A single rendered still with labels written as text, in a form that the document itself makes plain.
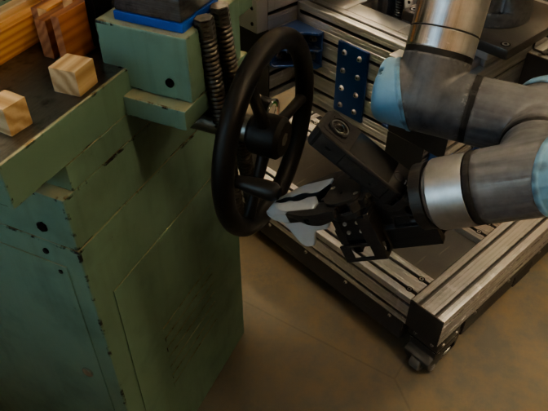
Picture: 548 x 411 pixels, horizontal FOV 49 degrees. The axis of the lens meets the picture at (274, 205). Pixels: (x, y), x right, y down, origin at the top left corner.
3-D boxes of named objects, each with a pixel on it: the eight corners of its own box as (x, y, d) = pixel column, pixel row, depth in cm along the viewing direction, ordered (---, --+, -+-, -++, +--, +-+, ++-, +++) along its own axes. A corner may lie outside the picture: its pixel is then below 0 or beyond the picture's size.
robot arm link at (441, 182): (453, 178, 56) (471, 134, 61) (408, 185, 58) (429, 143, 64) (479, 240, 59) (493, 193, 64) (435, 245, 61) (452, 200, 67)
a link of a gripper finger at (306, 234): (274, 256, 74) (338, 249, 69) (252, 218, 72) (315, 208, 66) (285, 240, 76) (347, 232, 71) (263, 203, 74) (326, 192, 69)
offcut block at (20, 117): (-8, 129, 67) (-19, 102, 65) (13, 116, 70) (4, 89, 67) (11, 137, 66) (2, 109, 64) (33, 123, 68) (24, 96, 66)
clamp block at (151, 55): (191, 106, 77) (183, 40, 71) (103, 83, 81) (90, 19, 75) (243, 55, 87) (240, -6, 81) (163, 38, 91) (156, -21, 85)
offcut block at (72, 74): (72, 77, 76) (66, 52, 74) (98, 81, 75) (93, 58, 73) (54, 91, 74) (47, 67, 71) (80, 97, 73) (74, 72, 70)
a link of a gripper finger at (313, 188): (285, 240, 76) (347, 232, 71) (263, 203, 74) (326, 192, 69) (295, 226, 79) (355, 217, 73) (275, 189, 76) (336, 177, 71)
